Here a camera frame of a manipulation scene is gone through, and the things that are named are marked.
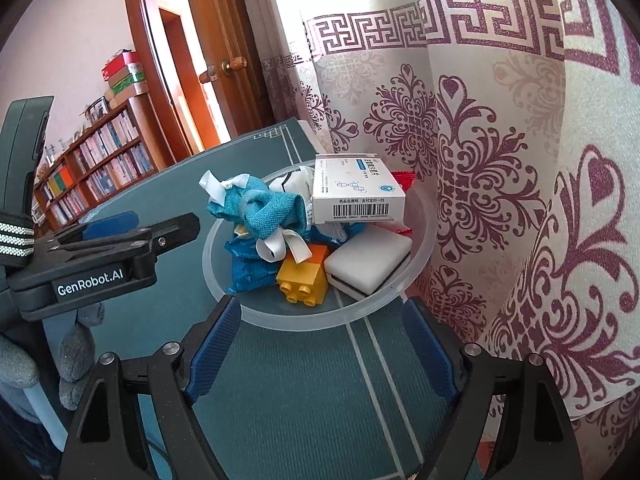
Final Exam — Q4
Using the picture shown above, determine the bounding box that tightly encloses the white printed packet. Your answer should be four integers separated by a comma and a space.
269, 165, 316, 196

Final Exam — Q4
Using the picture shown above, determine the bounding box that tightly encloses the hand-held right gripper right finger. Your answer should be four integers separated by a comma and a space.
401, 297, 586, 480

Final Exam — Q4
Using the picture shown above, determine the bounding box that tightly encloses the cardboard box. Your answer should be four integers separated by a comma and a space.
110, 85, 151, 110

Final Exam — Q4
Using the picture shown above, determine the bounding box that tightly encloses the person's left hand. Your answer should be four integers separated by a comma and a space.
0, 302, 106, 413

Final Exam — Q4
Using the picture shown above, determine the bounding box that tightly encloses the teal cloth with white ribbon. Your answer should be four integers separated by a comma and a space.
199, 170, 313, 265

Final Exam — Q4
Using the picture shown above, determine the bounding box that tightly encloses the wooden bookshelf with books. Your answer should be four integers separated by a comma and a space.
35, 110, 156, 226

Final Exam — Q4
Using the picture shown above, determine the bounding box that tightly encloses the dark blue snack packet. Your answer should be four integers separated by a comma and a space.
223, 232, 283, 295

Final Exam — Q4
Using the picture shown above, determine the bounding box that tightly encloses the brown patterned curtain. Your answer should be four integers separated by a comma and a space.
250, 0, 313, 133

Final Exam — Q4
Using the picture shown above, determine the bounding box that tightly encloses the red white snack packet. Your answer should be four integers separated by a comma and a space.
390, 170, 417, 235

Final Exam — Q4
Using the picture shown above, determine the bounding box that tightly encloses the white purple patterned curtain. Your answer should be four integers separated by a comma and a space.
260, 0, 640, 461

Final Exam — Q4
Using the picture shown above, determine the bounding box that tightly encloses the green box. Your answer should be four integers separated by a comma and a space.
107, 71, 146, 98

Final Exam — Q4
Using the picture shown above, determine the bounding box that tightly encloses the wooden door with knobs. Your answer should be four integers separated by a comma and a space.
177, 0, 273, 141

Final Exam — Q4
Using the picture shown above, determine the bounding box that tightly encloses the white sponge with black layer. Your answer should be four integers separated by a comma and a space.
324, 230, 413, 297

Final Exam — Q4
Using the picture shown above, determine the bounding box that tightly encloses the low wooden bookshelf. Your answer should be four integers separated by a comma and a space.
31, 160, 88, 233

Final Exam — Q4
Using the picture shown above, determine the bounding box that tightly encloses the clear plastic container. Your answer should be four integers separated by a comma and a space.
201, 164, 435, 333

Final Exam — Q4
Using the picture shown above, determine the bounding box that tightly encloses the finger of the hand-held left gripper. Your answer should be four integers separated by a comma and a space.
47, 212, 201, 268
47, 212, 140, 242

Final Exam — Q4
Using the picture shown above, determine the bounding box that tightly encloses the tall wooden bookshelf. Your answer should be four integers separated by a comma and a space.
65, 95, 166, 201

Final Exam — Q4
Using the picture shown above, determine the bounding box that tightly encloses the yellow orange toy block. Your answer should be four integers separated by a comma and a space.
276, 244, 331, 307

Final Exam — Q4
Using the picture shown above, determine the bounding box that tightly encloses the white medicine box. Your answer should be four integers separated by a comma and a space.
311, 154, 407, 226

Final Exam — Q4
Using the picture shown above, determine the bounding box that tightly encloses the red box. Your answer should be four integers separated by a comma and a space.
101, 50, 140, 83

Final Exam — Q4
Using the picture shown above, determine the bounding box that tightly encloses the wooden door frame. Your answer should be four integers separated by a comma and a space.
122, 0, 201, 161

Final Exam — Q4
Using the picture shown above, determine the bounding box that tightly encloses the striped elastic strap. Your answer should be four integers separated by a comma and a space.
0, 212, 36, 257

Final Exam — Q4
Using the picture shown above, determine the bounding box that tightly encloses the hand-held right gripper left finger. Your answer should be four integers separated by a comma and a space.
59, 296, 243, 480

